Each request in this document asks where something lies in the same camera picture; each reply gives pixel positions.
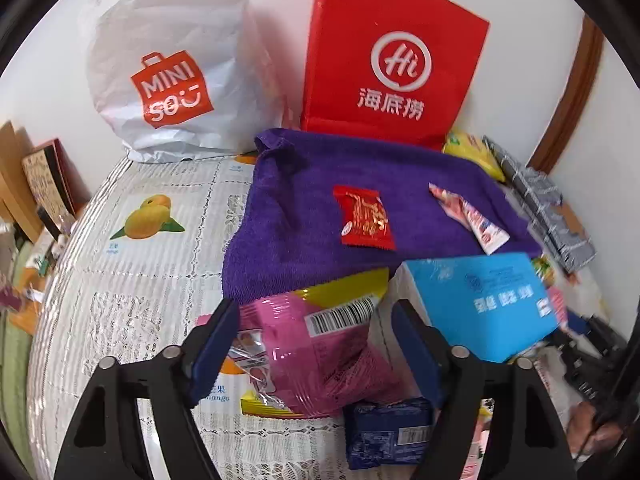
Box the pink white snack packet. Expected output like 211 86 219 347
428 182 511 255

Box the blue tissue pack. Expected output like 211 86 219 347
387 253 561 365

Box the brown wooden door frame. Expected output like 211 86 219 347
527 17 608 176

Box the fruit print tablecloth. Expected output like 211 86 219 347
27 152 601 480

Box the dark blue snack packet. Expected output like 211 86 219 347
342 397 435 471

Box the patterned box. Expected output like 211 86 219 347
21 140 88 221

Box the purple towel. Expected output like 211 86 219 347
221 127 543 306

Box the yellow snack bag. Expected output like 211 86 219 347
442 131 507 181

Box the red candy packet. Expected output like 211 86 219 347
333 185 397 251

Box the wooden headboard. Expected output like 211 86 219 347
0 120 43 243

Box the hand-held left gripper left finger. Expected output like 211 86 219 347
54 299 241 480

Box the grey checked folded cloth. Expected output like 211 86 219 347
482 135 598 275

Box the pink snack bag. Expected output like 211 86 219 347
197 267 421 418

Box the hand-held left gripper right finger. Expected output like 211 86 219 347
391 299 578 480

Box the red paper shopping bag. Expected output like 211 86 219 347
300 0 491 151

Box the white plastic shopping bag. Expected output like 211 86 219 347
85 0 281 163

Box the person's right hand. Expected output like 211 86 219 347
567 402 621 461

